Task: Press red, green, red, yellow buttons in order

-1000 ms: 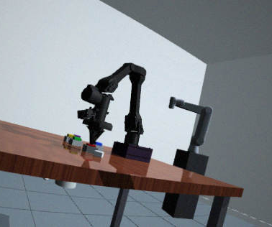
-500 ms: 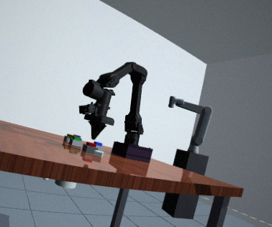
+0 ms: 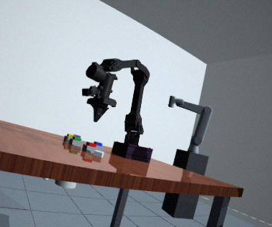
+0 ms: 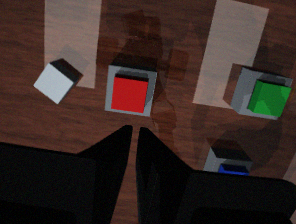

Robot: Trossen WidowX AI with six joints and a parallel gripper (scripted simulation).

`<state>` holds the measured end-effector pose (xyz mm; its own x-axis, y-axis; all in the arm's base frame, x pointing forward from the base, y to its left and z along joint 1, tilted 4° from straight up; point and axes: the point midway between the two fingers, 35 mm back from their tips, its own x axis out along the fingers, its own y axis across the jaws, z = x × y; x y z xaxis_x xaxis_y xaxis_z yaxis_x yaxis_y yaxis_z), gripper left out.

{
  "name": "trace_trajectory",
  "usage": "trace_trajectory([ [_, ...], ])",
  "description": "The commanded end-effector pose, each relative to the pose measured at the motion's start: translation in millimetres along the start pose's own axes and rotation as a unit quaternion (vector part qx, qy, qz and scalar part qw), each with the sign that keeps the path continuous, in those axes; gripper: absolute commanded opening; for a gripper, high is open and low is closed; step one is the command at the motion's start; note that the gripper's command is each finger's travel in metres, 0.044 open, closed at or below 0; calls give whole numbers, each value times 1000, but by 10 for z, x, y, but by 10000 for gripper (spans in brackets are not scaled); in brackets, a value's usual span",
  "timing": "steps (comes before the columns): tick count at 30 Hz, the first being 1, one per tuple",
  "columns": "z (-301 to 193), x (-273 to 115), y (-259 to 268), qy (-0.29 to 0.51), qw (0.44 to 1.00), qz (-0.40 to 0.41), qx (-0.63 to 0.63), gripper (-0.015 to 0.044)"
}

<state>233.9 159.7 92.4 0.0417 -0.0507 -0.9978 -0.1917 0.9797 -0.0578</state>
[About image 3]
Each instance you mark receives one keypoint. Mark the red button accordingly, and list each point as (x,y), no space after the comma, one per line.
(89,147)

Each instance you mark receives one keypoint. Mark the yellow button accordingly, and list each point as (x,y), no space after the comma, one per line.
(67,138)

